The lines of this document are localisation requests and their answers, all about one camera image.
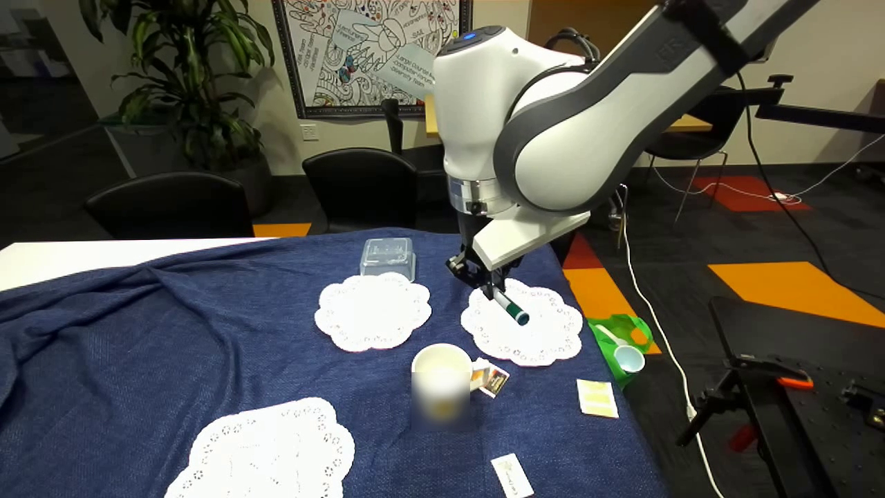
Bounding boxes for white paper slip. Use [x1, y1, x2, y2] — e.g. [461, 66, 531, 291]
[490, 451, 535, 498]

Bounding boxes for green plastic scoop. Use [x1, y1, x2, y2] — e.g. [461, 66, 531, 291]
[589, 312, 656, 385]

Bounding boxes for black camera cable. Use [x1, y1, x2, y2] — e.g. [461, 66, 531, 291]
[730, 71, 837, 280]

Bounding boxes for wrist camera housing block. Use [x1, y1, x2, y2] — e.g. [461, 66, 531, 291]
[466, 208, 595, 277]

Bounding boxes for white paper doily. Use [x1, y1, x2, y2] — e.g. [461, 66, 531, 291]
[311, 270, 434, 353]
[163, 395, 357, 498]
[459, 280, 586, 371]

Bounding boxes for blue fabric table cloth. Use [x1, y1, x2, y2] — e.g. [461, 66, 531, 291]
[0, 226, 671, 498]

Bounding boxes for light wooden table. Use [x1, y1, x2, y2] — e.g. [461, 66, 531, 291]
[422, 90, 714, 142]

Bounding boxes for small brown printed packet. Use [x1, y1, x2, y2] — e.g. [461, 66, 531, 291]
[466, 357, 510, 402]

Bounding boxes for green marker pen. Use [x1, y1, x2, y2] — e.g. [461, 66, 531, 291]
[491, 287, 534, 328]

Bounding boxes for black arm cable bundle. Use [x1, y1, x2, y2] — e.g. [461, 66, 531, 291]
[541, 25, 606, 70]

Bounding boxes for white floor cable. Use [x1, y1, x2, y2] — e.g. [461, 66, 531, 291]
[607, 179, 730, 498]

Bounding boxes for framed drawing poster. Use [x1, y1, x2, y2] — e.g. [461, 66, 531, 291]
[270, 0, 465, 121]

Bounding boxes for clear plastic container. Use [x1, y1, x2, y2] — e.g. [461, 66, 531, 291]
[357, 236, 416, 281]

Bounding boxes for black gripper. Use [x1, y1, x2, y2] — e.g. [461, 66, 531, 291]
[444, 218, 509, 309]

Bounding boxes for small black floor device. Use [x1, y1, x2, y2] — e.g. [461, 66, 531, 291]
[837, 378, 885, 433]

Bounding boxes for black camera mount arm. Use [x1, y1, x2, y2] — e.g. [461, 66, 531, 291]
[734, 71, 885, 135]

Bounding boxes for white printed ceramic mug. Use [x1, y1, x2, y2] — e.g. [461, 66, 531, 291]
[409, 339, 477, 422]

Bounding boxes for black curved-back chair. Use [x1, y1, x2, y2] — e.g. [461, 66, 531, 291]
[83, 168, 257, 241]
[302, 147, 422, 233]

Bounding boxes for yellow sticky note pad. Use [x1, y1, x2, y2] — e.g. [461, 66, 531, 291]
[574, 377, 622, 422]

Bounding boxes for black clamp orange handle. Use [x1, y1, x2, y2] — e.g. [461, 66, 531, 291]
[678, 353, 819, 447]

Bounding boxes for green potted plant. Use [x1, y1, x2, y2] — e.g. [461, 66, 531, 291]
[77, 0, 279, 218]

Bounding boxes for black office chair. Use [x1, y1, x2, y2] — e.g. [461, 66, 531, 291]
[642, 108, 740, 225]

